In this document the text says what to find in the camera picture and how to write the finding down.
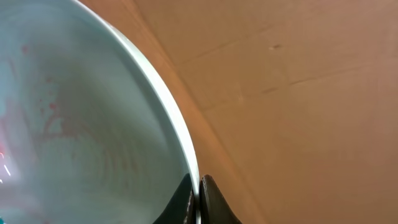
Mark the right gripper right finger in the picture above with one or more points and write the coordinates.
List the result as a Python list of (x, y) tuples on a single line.
[(214, 208)]

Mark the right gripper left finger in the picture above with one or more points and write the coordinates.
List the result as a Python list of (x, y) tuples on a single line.
[(181, 207)]

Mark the light blue plate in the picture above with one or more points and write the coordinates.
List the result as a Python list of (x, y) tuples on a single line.
[(90, 133)]

